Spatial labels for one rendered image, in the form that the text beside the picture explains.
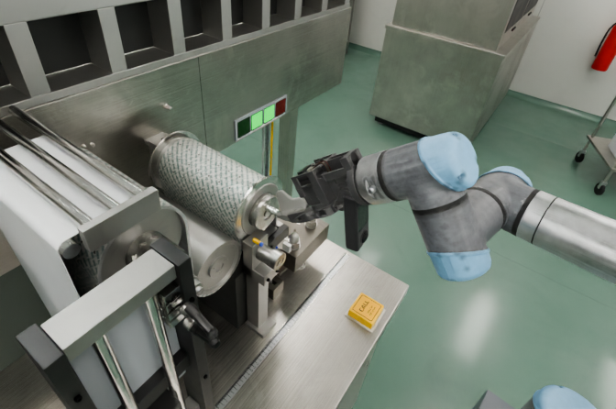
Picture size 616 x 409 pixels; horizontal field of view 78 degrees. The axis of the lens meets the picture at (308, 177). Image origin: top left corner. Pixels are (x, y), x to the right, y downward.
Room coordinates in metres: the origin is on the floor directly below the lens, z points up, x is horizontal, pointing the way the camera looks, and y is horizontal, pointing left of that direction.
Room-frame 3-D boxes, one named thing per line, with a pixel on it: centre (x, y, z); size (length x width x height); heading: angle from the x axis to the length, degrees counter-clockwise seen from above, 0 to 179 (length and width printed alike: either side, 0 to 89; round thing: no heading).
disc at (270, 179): (0.58, 0.09, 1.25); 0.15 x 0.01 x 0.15; 148
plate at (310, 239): (0.82, 0.14, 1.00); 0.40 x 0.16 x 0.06; 58
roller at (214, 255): (0.54, 0.26, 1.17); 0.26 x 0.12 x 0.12; 58
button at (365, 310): (0.59, -0.19, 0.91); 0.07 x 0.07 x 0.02; 58
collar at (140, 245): (0.35, 0.21, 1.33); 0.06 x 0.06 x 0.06; 58
